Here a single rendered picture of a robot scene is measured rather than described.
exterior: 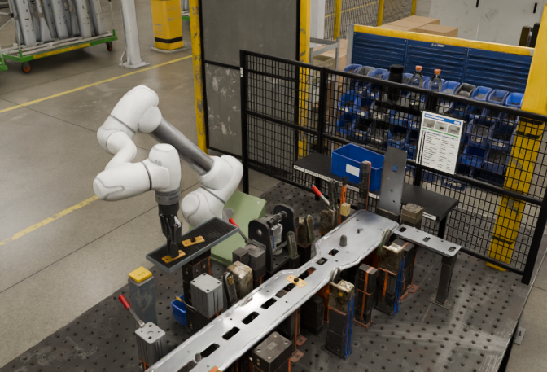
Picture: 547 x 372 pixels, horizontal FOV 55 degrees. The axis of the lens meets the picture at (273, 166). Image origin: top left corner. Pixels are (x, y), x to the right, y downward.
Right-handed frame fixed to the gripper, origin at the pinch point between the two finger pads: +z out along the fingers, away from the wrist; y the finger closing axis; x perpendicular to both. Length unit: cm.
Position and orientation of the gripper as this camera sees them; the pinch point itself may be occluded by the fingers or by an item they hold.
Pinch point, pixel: (172, 247)
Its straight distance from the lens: 201.2
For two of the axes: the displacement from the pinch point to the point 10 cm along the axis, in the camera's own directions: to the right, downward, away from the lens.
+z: -0.1, 9.0, 4.4
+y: 6.7, 3.3, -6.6
